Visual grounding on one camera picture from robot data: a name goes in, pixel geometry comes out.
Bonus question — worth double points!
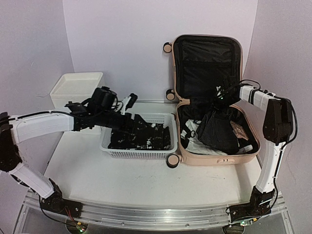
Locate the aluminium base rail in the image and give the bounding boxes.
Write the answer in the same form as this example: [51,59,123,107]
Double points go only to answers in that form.
[14,190,293,234]

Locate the white perforated plastic basket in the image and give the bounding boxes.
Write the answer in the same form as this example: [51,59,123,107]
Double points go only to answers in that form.
[99,113,178,159]

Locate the dark jeans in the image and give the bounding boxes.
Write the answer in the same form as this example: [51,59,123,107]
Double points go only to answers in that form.
[196,109,239,155]

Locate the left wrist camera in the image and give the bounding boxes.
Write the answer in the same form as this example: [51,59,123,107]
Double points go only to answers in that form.
[120,93,138,115]

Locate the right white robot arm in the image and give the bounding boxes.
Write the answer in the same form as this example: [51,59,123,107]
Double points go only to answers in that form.
[215,80,298,216]

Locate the white tube bottle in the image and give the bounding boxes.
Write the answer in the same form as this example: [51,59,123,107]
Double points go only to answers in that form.
[237,145,253,154]

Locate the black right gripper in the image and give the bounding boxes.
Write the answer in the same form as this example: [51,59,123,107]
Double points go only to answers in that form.
[206,93,240,114]

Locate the white drawer cabinet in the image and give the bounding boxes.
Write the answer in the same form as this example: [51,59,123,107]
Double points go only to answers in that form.
[50,72,104,110]

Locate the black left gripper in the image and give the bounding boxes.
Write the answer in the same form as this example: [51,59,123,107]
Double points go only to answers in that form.
[96,109,151,135]

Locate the pink hard-shell suitcase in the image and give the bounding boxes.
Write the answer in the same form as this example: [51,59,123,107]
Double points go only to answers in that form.
[163,35,260,168]

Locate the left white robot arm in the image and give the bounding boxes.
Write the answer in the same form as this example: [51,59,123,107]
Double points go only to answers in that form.
[0,87,138,213]

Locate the black white patterned garment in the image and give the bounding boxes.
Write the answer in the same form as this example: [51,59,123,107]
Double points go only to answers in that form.
[108,115,172,151]

